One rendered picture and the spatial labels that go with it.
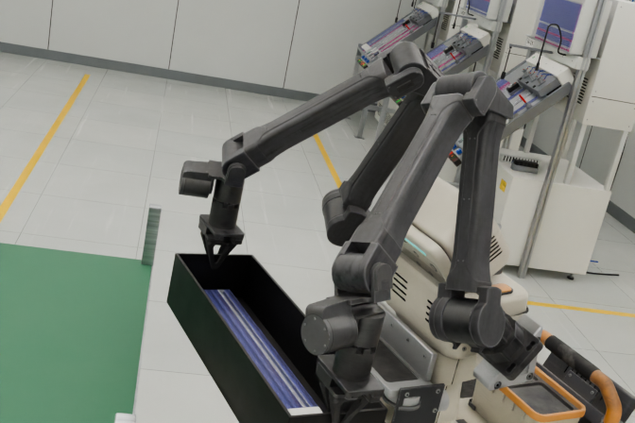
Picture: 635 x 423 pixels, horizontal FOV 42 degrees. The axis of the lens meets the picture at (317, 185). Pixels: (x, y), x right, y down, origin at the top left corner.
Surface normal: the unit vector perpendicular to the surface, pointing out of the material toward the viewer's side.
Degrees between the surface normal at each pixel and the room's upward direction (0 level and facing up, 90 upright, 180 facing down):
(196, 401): 0
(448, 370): 90
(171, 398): 0
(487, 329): 69
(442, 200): 42
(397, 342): 90
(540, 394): 0
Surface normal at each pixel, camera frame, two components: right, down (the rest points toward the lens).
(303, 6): 0.14, 0.32
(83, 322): 0.19, -0.94
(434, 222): -0.45, -0.71
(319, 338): -0.72, 0.04
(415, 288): -0.90, 0.11
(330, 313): 0.70, 0.00
